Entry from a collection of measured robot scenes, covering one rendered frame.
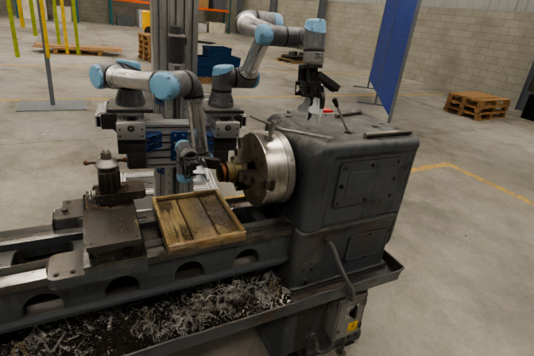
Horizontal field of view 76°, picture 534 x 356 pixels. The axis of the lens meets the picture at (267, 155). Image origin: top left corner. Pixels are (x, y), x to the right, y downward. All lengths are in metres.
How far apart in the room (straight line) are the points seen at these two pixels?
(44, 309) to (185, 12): 1.52
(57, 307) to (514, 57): 11.53
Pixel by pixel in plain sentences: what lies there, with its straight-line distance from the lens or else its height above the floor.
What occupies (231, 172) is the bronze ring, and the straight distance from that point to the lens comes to 1.37.
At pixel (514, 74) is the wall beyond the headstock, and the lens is 11.80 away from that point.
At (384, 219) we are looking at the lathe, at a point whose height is 0.85.
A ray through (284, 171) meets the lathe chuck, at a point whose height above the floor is 1.13.
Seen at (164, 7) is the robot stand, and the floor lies 1.66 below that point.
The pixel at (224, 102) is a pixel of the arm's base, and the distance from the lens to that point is 1.99.
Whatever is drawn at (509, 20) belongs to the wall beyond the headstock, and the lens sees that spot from 12.07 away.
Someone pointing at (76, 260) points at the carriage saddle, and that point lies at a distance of 1.30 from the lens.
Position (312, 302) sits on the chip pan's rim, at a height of 0.55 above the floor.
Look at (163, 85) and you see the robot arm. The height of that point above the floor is 1.37.
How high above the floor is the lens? 1.70
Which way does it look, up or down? 23 degrees down
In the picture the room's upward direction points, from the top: 7 degrees clockwise
